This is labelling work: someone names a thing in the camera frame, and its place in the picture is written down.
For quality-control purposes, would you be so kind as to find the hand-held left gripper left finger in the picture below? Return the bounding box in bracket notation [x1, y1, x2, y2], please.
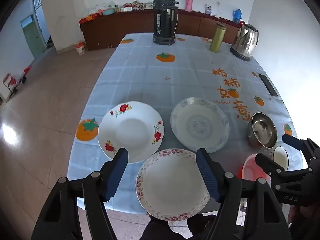
[31, 147, 129, 240]

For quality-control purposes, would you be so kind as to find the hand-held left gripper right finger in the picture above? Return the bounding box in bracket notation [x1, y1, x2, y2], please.
[196, 148, 292, 240]

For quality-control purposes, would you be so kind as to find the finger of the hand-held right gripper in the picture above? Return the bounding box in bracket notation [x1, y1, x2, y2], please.
[255, 154, 313, 178]
[282, 134, 320, 167]

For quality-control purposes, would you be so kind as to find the white enamel bowl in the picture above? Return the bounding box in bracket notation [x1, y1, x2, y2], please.
[268, 146, 290, 172]

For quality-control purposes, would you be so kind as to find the red plastic bowl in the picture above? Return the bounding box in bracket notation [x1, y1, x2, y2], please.
[237, 153, 272, 184]

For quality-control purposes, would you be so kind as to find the stainless steel bowl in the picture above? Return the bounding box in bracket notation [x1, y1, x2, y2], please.
[247, 112, 278, 150]

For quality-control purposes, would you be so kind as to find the white plate with purple flowers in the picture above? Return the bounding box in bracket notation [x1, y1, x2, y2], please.
[136, 149, 210, 221]

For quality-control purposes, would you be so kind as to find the white plate with red flowers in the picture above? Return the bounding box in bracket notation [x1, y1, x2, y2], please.
[98, 101, 165, 165]

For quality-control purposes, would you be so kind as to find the white plate with blue pattern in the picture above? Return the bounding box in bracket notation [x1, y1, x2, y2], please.
[170, 97, 230, 153]

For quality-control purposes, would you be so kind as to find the person's right hand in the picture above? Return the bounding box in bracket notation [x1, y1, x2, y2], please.
[288, 203, 320, 230]

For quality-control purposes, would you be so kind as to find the black smartphone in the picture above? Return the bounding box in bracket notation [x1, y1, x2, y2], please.
[258, 74, 278, 97]

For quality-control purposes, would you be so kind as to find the light blue persimmon print tablecloth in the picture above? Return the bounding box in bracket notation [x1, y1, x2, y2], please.
[67, 32, 299, 220]

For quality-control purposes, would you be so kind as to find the stainless steel electric kettle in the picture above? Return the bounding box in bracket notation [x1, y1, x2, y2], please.
[229, 24, 259, 62]

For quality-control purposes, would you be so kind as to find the olive green thermos bottle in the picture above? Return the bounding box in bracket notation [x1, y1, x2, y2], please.
[209, 23, 227, 53]

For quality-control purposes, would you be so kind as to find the blue thermos jug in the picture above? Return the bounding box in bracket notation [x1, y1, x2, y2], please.
[232, 9, 243, 24]

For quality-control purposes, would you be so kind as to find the brown wooden sideboard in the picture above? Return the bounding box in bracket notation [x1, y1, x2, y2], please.
[79, 9, 247, 52]

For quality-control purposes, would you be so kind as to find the large black thermos flask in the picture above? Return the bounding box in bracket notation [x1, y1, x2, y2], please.
[152, 0, 180, 46]

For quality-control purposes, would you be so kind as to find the green door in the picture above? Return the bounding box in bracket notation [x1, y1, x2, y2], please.
[20, 15, 47, 59]

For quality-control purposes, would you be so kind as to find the pile of light cloths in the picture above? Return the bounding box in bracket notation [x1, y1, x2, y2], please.
[87, 2, 118, 15]

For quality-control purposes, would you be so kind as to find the patterned cloth bundle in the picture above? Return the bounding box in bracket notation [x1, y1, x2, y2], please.
[122, 0, 154, 12]

